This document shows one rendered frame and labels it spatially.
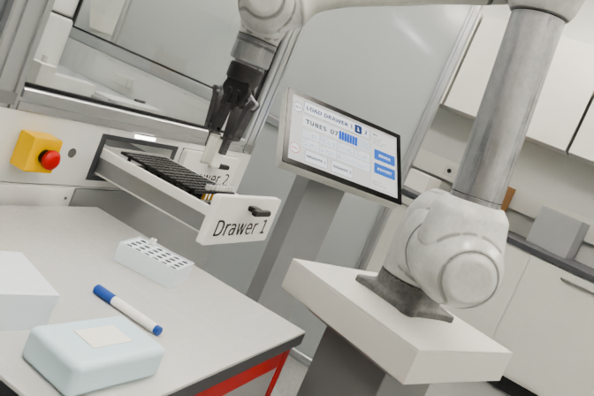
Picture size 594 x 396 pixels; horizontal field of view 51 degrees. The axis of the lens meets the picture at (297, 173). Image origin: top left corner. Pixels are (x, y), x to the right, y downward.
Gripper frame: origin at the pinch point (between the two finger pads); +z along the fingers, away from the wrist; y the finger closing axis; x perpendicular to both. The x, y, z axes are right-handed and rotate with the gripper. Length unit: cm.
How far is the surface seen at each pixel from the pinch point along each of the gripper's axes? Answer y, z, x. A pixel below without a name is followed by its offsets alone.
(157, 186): 4.1, 11.1, 8.4
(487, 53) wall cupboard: 85, -95, -321
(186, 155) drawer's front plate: 25.1, 7.7, -17.8
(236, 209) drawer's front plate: -10.8, 9.3, -1.2
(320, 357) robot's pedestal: -31, 37, -26
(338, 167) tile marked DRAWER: 21, 0, -86
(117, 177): 14.6, 13.6, 10.8
